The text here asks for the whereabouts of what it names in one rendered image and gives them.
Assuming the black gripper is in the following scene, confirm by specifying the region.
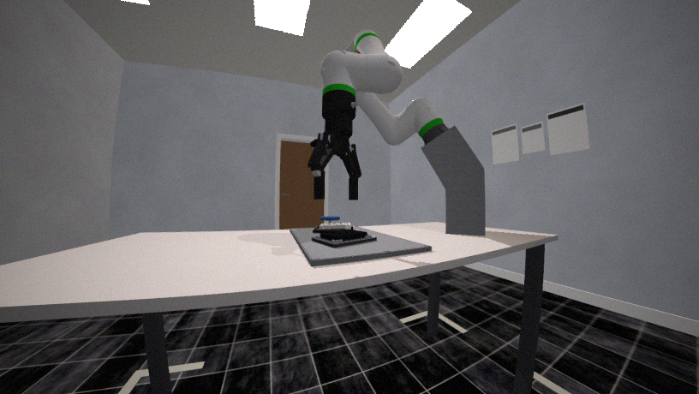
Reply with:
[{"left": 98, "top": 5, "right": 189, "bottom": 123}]
[{"left": 308, "top": 112, "right": 361, "bottom": 200}]

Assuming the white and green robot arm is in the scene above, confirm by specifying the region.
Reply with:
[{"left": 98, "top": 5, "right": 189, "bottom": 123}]
[{"left": 320, "top": 29, "right": 449, "bottom": 146}]

